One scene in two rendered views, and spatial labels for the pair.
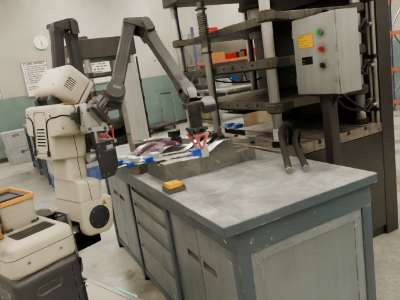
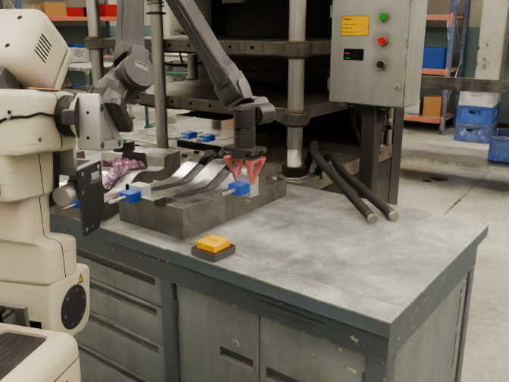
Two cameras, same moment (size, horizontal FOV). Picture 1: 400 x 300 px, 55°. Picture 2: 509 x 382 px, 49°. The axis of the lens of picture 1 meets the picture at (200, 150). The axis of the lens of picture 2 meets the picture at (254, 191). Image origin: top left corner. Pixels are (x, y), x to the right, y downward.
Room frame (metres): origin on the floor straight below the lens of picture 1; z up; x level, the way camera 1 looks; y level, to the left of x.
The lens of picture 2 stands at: (0.39, 0.64, 1.36)
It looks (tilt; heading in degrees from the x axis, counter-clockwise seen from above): 17 degrees down; 333
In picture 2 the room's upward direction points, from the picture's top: straight up
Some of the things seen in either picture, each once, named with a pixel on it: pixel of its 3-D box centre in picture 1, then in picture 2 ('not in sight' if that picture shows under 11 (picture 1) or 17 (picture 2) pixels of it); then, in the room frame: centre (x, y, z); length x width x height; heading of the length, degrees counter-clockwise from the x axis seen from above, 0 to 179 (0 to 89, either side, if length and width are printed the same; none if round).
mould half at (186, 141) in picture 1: (160, 151); (112, 178); (2.23, 0.23, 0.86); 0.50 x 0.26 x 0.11; 133
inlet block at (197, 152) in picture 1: (193, 152); (236, 189); (1.67, 0.03, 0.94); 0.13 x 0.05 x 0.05; 115
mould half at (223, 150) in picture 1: (200, 153); (207, 186); (1.94, 0.00, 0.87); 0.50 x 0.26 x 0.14; 116
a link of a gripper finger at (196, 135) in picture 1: (199, 138); (248, 167); (1.68, -0.01, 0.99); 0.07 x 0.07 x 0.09; 26
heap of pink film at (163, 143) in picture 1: (159, 144); (112, 166); (2.22, 0.23, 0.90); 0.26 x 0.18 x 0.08; 133
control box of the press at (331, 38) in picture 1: (333, 153); (366, 188); (2.05, -0.72, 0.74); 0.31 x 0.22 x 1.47; 26
